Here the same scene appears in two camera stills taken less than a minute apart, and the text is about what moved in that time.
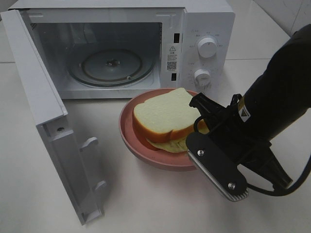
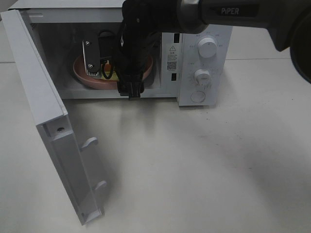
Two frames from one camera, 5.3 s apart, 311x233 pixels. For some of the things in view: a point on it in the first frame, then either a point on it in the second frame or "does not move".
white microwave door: x=72 y=161 does not move
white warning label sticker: x=172 y=57 does not move
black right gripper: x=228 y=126 to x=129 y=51
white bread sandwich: x=164 y=122 to x=107 y=68
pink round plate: x=174 y=161 to x=80 y=74
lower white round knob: x=202 y=77 does not move
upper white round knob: x=207 y=47 does not move
